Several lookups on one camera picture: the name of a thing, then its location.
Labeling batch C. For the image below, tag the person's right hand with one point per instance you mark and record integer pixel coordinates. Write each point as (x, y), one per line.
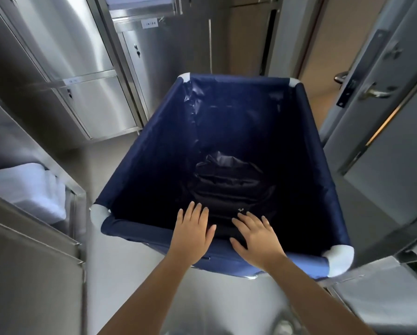
(260, 242)

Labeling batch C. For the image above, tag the person's left hand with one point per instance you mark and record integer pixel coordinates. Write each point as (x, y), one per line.
(191, 237)

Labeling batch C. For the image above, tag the person's left middle finger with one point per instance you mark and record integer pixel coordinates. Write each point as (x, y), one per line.
(197, 213)

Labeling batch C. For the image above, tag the person's right little finger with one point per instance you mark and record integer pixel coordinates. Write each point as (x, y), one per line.
(265, 222)

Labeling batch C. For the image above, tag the person's left thumb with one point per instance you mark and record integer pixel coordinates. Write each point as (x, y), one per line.
(211, 233)

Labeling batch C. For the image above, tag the person's right thumb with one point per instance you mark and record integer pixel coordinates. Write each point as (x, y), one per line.
(237, 244)

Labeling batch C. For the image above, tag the person's right middle finger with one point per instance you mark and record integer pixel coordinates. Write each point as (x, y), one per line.
(245, 219)

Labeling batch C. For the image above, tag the person's left little finger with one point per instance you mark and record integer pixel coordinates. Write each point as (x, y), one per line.
(179, 216)

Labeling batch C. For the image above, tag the person's right forearm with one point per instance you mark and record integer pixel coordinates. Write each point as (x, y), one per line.
(306, 300)

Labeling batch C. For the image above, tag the person's left forearm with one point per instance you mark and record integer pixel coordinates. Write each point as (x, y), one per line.
(149, 296)

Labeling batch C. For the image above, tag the black plastic bag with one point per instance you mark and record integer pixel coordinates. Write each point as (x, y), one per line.
(229, 184)

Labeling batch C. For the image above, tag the white cart corner joint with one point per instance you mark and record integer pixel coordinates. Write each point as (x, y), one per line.
(295, 82)
(184, 78)
(99, 215)
(339, 259)

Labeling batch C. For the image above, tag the blue fabric laundry cart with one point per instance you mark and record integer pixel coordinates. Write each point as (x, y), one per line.
(229, 136)

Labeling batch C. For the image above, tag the low steel cabinet top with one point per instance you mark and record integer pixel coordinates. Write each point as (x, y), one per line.
(383, 300)

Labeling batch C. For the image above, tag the grey metal door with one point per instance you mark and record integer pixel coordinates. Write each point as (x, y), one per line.
(386, 136)

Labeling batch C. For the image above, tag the narrow steel cabinet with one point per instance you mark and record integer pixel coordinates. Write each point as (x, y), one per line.
(166, 66)

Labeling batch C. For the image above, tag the black door lock plate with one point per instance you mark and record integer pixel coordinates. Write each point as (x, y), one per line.
(346, 94)

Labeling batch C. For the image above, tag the folded white towel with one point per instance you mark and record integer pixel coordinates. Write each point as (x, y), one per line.
(26, 190)

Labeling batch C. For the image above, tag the open steel shelf unit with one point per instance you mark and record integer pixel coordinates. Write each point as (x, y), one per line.
(26, 247)

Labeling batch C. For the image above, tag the white cabinet label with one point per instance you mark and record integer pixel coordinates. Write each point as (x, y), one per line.
(71, 80)
(149, 23)

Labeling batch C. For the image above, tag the brown wooden door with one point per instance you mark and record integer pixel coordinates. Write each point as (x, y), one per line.
(250, 38)

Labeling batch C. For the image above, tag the large steel cabinet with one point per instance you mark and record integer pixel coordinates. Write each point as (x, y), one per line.
(65, 66)

